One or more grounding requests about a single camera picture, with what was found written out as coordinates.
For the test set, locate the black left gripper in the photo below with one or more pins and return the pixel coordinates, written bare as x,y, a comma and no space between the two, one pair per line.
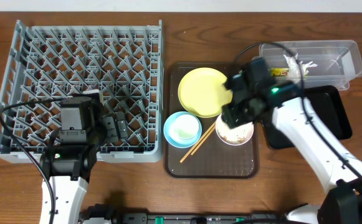
109,128

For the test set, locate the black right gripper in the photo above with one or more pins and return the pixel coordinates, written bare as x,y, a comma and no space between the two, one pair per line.
234,112

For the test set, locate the white cup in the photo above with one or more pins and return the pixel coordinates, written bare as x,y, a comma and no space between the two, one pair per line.
236,136

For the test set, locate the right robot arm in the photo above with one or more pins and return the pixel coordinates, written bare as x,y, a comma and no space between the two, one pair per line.
337,169

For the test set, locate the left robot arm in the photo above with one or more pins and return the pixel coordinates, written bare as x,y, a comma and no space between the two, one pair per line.
72,152

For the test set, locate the grey plastic dishwasher rack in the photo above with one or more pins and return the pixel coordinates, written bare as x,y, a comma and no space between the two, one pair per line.
47,63

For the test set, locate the black waste tray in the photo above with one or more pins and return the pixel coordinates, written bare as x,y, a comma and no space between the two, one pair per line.
327,103

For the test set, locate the yellow snack wrapper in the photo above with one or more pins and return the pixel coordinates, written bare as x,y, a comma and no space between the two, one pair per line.
279,72

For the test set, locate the crumpled white tissue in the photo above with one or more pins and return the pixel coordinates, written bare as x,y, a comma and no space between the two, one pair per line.
295,68

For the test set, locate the wooden chopstick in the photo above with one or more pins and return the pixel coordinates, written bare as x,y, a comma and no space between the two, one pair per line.
188,153
203,138

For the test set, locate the yellow round plate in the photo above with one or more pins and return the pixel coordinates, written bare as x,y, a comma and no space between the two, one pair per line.
202,93

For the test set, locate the brown plastic tray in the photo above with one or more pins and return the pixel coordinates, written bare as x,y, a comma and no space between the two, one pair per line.
214,159

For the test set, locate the clear plastic bin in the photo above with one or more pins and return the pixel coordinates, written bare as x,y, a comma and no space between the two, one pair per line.
339,61

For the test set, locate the light blue bowl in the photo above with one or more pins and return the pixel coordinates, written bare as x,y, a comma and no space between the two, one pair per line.
182,129

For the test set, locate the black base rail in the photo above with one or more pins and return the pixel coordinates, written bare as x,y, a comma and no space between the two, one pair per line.
101,213

